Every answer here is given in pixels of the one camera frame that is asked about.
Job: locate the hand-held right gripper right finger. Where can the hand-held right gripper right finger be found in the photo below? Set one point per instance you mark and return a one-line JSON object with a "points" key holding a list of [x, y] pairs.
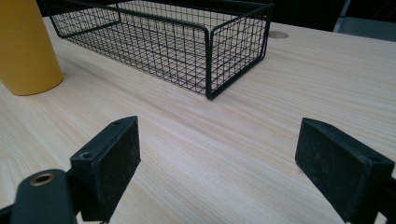
{"points": [[336, 168]]}

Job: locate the yellow cylindrical container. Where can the yellow cylindrical container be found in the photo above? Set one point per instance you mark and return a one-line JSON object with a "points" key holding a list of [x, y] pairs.
{"points": [[25, 46]]}

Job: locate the grey metal stand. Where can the grey metal stand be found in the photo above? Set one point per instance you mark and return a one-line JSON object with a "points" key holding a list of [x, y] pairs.
{"points": [[364, 26]]}

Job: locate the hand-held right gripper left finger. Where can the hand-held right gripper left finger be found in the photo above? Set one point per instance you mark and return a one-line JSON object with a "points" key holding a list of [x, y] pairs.
{"points": [[109, 168]]}

